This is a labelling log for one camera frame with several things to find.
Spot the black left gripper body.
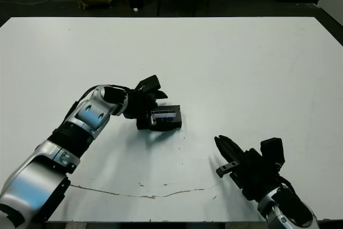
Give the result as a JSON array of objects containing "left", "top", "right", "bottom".
[{"left": 122, "top": 88, "right": 158, "bottom": 125}]

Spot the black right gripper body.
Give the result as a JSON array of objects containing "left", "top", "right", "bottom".
[{"left": 215, "top": 147, "right": 282, "bottom": 203}]

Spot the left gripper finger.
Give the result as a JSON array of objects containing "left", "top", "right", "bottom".
[{"left": 152, "top": 91, "right": 169, "bottom": 107}]

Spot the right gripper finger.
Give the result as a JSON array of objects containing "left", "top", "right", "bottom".
[
  {"left": 214, "top": 137, "right": 240, "bottom": 165},
  {"left": 218, "top": 135, "right": 247, "bottom": 162}
]

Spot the black box lid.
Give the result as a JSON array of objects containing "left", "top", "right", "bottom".
[{"left": 146, "top": 105, "right": 184, "bottom": 131}]

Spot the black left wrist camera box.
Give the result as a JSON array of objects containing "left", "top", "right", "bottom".
[{"left": 134, "top": 75, "right": 161, "bottom": 93}]

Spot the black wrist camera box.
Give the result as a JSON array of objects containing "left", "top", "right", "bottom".
[
  {"left": 259, "top": 137, "right": 285, "bottom": 171},
  {"left": 134, "top": 75, "right": 161, "bottom": 93}
]

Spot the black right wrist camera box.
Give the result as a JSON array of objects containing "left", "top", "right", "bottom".
[{"left": 259, "top": 137, "right": 285, "bottom": 171}]

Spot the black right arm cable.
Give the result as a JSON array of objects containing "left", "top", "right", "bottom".
[{"left": 275, "top": 174, "right": 297, "bottom": 194}]

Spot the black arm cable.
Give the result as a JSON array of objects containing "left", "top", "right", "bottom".
[
  {"left": 68, "top": 85, "right": 100, "bottom": 124},
  {"left": 275, "top": 174, "right": 297, "bottom": 194}
]

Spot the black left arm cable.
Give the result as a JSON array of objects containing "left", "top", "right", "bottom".
[{"left": 68, "top": 85, "right": 100, "bottom": 124}]

